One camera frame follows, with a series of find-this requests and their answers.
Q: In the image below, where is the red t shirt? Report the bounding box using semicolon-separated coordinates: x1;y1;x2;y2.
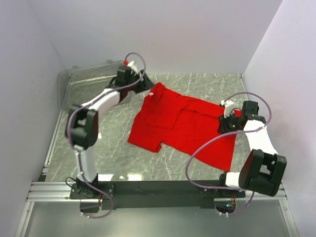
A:
127;82;244;171

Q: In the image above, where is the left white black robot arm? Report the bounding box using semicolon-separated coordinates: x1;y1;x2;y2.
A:
65;61;155;198

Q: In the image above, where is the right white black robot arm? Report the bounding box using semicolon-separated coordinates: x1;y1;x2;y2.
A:
217;100;287;197

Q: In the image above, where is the clear plastic storage bin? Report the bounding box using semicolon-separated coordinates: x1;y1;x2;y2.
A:
57;60;122;111

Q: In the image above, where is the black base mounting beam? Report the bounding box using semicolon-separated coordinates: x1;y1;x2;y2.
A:
69;180;246;212

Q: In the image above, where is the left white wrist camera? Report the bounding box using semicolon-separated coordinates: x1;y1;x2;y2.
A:
123;60;139;74

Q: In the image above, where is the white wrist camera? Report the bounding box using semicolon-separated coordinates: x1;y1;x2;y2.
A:
123;60;139;74
220;99;237;118

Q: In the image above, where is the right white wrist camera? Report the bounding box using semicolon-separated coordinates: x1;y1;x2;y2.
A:
220;99;237;118

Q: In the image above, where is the right aluminium side rail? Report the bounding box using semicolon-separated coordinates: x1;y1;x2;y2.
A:
279;199;300;237

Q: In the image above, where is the aluminium extrusion frame rail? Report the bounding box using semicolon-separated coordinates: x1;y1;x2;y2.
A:
26;182;287;202

